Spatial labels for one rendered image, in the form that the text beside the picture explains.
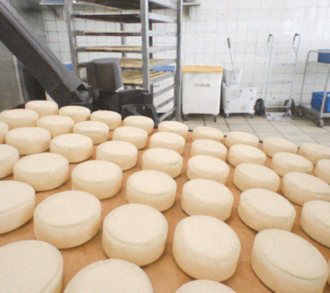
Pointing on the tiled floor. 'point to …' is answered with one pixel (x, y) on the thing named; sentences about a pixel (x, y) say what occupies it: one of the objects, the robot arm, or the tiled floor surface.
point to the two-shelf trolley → (323, 94)
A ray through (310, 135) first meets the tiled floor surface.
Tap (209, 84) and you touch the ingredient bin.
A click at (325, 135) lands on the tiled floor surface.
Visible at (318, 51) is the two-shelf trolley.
